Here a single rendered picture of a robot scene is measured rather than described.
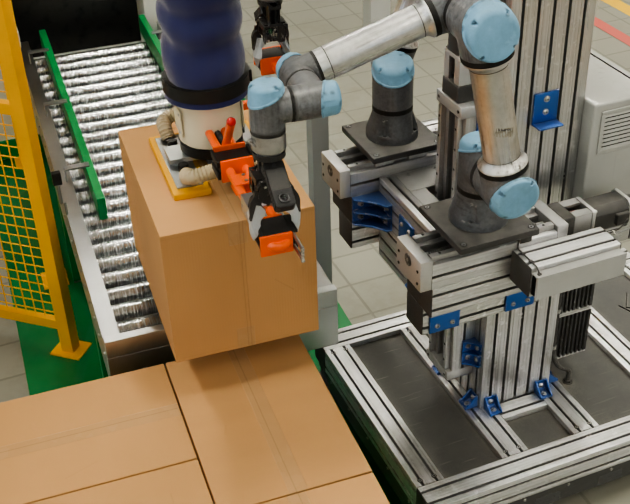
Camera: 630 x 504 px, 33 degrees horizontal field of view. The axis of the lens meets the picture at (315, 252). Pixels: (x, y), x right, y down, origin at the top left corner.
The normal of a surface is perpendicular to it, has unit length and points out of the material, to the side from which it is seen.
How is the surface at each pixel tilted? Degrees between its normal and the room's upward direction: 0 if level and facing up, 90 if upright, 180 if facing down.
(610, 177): 90
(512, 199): 98
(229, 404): 0
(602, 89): 0
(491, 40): 83
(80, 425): 0
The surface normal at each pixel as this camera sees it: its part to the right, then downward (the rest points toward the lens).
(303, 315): 0.32, 0.52
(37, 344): -0.03, -0.83
